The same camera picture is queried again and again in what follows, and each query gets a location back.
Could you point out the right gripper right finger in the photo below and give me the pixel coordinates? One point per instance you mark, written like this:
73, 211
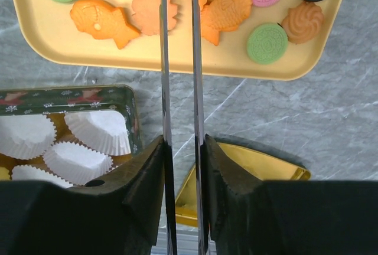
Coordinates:
245, 215

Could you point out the white paper cup back-left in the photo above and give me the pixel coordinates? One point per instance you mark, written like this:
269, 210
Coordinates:
26, 137

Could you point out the yellow plastic tray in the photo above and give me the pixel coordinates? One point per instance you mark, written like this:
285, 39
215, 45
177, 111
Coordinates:
49, 30

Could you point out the swirl butter cookie right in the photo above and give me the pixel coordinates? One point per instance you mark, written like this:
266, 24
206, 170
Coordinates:
303, 22

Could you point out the orange fish cookie front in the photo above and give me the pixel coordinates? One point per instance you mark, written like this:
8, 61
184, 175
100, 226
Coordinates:
103, 21

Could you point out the white paper cup centre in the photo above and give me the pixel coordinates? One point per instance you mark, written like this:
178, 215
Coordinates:
76, 163

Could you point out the orange leaf cookie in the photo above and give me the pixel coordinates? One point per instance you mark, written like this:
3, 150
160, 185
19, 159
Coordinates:
146, 15

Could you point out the gold tin lid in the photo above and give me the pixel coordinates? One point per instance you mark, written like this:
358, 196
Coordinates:
259, 164

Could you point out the green sandwich cookie right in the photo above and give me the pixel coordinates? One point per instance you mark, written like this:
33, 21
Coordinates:
267, 43

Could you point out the white paper cup back-right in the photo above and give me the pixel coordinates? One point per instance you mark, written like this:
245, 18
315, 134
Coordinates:
103, 131

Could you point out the green christmas cookie tin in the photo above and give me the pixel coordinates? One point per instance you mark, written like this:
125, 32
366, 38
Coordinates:
56, 102

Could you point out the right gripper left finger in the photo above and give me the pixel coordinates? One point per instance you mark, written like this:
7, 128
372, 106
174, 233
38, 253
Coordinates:
116, 213

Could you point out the white paper cup front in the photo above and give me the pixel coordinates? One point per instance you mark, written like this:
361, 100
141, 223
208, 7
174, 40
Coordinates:
28, 172

